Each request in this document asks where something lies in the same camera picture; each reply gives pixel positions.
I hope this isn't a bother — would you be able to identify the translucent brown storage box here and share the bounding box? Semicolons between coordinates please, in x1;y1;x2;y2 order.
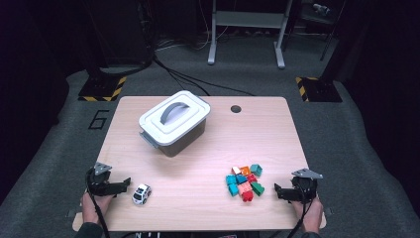
139;118;208;159

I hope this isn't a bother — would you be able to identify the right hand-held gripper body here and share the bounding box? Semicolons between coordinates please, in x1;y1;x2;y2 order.
289;168;324;204

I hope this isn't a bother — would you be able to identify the hazard-striped black base plate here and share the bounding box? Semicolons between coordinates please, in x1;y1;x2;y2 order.
295;76;344;103
77;75;128;102

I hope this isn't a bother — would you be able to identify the small grey device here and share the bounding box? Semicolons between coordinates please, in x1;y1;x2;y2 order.
311;2;331;16

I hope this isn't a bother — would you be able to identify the dark green toy block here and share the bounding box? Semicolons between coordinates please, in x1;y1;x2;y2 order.
251;181;265;197

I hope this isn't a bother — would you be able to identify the black metal stand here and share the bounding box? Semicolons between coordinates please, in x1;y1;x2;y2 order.
319;0;348;82

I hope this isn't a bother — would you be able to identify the person's right hand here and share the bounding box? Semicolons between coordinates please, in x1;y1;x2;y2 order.
290;196;325;234

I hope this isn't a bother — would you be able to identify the person's left hand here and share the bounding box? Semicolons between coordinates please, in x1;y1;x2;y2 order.
80;192;115;225

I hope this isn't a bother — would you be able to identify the right hand-held gripper cable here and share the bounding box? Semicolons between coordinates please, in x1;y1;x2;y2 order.
286;194;316;238

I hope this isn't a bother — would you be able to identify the black floor cable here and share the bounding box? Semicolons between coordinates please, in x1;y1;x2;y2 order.
157;63;211;97
152;56;256;97

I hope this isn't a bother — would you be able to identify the hand-held gripper cable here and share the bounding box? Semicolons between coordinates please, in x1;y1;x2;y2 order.
286;194;316;238
86;172;112;238

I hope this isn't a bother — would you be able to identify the large pink toy block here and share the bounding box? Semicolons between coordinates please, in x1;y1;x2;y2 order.
237;181;254;196

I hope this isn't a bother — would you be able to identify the white toy car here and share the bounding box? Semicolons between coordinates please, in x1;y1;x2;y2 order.
132;183;153;206

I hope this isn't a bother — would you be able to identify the white lid with grey handle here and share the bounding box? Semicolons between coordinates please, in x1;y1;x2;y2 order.
138;89;212;148

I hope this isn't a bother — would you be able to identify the grey metal desk frame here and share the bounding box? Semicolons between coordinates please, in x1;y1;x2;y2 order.
207;0;294;69

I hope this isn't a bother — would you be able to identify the left hand-held gripper cable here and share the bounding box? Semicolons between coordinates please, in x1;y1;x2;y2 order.
86;172;112;238

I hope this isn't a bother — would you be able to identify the white floor cable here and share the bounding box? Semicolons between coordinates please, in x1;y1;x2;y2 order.
155;31;232;53

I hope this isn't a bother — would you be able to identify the black equipment cabinet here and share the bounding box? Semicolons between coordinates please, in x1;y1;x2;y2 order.
83;0;157;75

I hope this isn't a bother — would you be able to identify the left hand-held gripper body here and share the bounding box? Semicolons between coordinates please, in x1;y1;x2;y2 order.
85;162;117;198

